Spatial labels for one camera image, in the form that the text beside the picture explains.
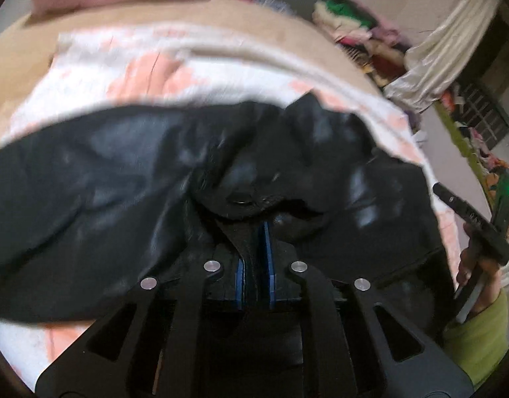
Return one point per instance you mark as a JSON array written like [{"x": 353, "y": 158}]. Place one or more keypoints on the cream satin curtain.
[{"x": 449, "y": 45}]

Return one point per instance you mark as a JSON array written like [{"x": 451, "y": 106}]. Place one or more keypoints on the colourful printed cloth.
[{"x": 497, "y": 170}]

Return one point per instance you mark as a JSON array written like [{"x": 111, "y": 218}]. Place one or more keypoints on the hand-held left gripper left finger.
[{"x": 239, "y": 284}]

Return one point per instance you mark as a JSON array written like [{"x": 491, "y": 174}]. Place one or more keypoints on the beige bed sheet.
[{"x": 246, "y": 25}]

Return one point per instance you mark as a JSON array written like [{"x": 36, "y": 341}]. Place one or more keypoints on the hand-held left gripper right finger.
[{"x": 270, "y": 269}]

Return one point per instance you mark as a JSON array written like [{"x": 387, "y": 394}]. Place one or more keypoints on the pile of folded clothes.
[{"x": 362, "y": 37}]

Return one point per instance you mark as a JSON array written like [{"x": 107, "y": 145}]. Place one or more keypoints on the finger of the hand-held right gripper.
[{"x": 472, "y": 219}]

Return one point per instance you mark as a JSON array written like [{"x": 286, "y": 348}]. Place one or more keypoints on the white pink fluffy blanket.
[{"x": 126, "y": 74}]

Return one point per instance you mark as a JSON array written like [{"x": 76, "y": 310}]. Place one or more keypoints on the window grille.
[{"x": 482, "y": 112}]

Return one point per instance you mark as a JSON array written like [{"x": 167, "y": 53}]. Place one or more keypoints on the person's right hand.
[{"x": 484, "y": 282}]

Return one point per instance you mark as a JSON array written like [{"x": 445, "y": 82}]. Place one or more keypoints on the black leather jacket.
[{"x": 113, "y": 199}]

